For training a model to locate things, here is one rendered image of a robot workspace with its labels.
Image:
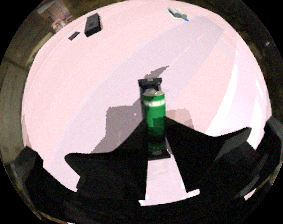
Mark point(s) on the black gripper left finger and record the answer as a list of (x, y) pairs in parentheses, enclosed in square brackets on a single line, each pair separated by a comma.
[(128, 162)]

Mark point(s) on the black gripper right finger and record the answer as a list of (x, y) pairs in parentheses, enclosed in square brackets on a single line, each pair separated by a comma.
[(197, 153)]

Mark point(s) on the green cylinder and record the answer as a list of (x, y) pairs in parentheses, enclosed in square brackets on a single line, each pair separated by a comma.
[(155, 114)]

